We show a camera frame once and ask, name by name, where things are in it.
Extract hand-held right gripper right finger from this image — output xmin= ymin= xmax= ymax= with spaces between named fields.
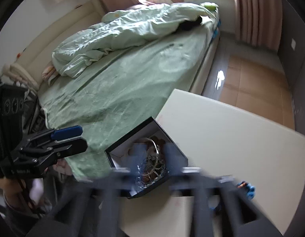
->
xmin=168 ymin=166 xmax=283 ymax=237

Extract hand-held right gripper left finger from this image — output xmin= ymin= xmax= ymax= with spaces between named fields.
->
xmin=51 ymin=168 xmax=143 ymax=237

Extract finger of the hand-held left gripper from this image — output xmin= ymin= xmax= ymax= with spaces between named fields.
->
xmin=27 ymin=125 xmax=83 ymax=146
xmin=19 ymin=137 xmax=88 ymax=165

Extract black jewelry box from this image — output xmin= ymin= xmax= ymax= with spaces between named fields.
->
xmin=104 ymin=117 xmax=189 ymax=199

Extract silver bangle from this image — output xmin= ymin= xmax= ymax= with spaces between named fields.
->
xmin=140 ymin=138 xmax=162 ymax=162

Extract person's left hand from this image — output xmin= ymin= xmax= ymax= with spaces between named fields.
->
xmin=3 ymin=178 xmax=47 ymax=218

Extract cream knitted blanket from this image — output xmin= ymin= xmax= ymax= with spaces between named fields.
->
xmin=2 ymin=63 xmax=40 ymax=91

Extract small blue beaded item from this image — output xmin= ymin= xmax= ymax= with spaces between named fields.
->
xmin=237 ymin=181 xmax=256 ymax=200

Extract pink pillow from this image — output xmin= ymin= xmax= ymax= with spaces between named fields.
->
xmin=41 ymin=64 xmax=59 ymax=84

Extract white square table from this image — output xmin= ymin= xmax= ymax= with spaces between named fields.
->
xmin=123 ymin=88 xmax=305 ymax=237

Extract bed with green sheet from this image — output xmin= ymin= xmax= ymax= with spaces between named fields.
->
xmin=37 ymin=1 xmax=221 ymax=182

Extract cream padded headboard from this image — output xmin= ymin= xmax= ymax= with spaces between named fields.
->
xmin=0 ymin=0 xmax=106 ymax=89

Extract light green duvet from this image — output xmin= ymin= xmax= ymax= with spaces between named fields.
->
xmin=52 ymin=2 xmax=213 ymax=78

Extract flattened cardboard sheets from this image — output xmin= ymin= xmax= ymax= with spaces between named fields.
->
xmin=218 ymin=55 xmax=296 ymax=130

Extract blue printed bedsheet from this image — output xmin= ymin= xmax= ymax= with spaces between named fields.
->
xmin=210 ymin=20 xmax=221 ymax=42

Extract black cloth item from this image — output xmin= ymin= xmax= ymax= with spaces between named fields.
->
xmin=178 ymin=16 xmax=203 ymax=31

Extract grey wardrobe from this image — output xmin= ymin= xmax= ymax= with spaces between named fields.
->
xmin=276 ymin=0 xmax=305 ymax=139

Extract small green box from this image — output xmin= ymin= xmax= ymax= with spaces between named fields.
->
xmin=201 ymin=2 xmax=218 ymax=11

